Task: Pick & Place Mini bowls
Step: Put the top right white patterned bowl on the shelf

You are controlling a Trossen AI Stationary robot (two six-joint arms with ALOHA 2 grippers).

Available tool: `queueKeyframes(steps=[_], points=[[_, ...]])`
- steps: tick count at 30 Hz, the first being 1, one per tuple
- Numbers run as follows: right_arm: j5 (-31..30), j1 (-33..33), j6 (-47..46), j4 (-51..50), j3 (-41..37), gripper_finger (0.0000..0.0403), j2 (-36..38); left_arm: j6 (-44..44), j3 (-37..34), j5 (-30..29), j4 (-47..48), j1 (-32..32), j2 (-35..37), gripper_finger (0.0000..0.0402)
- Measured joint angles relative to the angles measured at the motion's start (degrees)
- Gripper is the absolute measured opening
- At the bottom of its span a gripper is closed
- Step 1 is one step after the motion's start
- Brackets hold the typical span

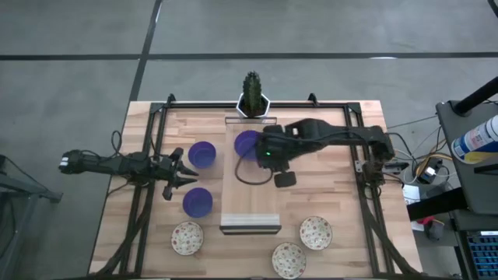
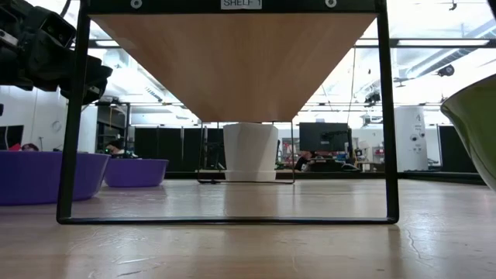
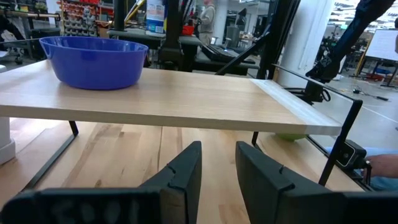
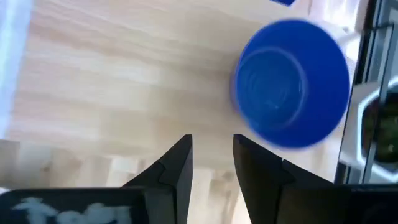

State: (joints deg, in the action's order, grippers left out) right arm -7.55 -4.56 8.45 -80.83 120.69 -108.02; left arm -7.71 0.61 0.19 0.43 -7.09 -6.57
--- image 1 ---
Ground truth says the white hexagonal plant pot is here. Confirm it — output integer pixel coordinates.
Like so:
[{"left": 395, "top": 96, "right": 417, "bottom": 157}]
[{"left": 236, "top": 92, "right": 272, "bottom": 119}]

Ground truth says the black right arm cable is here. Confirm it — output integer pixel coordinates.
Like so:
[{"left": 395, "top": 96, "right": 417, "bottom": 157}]
[{"left": 233, "top": 156, "right": 274, "bottom": 187}]

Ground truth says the grey metal stand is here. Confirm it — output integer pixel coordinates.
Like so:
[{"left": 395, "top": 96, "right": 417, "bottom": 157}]
[{"left": 0, "top": 154, "right": 64, "bottom": 280}]

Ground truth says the purple mini bowl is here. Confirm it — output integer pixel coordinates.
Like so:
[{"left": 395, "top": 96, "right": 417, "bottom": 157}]
[
  {"left": 187, "top": 140, "right": 217, "bottom": 170},
  {"left": 182, "top": 187, "right": 214, "bottom": 219},
  {"left": 233, "top": 129, "right": 262, "bottom": 162}
]

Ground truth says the floral ceramic mini dish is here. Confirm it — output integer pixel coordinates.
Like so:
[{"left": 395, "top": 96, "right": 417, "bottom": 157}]
[
  {"left": 271, "top": 242, "right": 307, "bottom": 280},
  {"left": 170, "top": 221, "right": 205, "bottom": 257},
  {"left": 299, "top": 215, "right": 334, "bottom": 251}
]

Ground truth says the green cactus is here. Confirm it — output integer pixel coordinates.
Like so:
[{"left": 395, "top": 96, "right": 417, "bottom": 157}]
[{"left": 241, "top": 70, "right": 264, "bottom": 117}]

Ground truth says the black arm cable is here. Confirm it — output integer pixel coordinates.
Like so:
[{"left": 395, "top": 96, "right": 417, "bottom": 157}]
[
  {"left": 233, "top": 156, "right": 274, "bottom": 187},
  {"left": 110, "top": 129, "right": 125, "bottom": 157}
]

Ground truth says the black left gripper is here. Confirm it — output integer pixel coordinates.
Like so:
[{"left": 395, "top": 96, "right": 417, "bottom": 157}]
[{"left": 154, "top": 146, "right": 200, "bottom": 201}]

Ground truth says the white blue spray can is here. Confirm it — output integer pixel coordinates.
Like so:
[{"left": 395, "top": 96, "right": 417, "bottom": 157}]
[{"left": 451, "top": 114, "right": 498, "bottom": 165}]

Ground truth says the yellow cable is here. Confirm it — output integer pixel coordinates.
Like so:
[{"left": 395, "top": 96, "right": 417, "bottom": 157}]
[{"left": 415, "top": 152, "right": 454, "bottom": 177}]

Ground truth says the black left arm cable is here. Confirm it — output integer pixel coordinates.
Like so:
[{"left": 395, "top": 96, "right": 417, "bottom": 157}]
[{"left": 110, "top": 129, "right": 125, "bottom": 157}]

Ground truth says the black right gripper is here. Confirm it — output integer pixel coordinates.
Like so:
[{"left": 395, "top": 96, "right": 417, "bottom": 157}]
[{"left": 254, "top": 124, "right": 299, "bottom": 173}]

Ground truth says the wooden shelf with black legs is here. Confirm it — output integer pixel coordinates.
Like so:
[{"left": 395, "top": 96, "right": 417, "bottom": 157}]
[{"left": 219, "top": 115, "right": 282, "bottom": 236}]

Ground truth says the grey cart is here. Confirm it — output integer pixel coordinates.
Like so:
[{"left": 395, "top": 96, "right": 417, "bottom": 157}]
[{"left": 435, "top": 100, "right": 498, "bottom": 215}]

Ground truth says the black aluminium table frame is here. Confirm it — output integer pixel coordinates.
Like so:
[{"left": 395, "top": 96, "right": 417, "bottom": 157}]
[{"left": 89, "top": 93, "right": 422, "bottom": 280}]

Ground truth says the black pole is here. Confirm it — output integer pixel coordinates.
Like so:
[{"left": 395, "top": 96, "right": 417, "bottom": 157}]
[{"left": 453, "top": 75, "right": 498, "bottom": 117}]

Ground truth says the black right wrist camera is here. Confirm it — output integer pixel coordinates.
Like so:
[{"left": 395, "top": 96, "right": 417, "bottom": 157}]
[{"left": 273, "top": 170, "right": 298, "bottom": 189}]

